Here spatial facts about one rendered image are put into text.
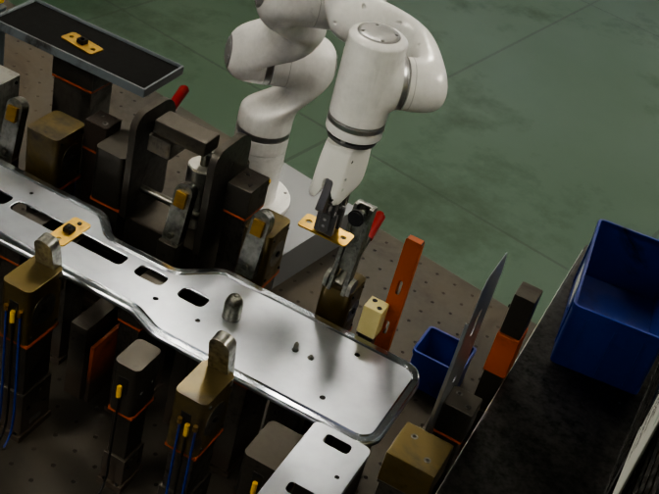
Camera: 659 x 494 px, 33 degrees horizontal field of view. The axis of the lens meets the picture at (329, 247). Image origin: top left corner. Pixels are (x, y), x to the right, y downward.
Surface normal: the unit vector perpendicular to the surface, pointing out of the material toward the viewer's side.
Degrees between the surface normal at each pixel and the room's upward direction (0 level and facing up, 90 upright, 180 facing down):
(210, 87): 0
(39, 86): 0
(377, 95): 90
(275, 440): 0
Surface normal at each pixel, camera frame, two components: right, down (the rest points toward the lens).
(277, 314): 0.21, -0.78
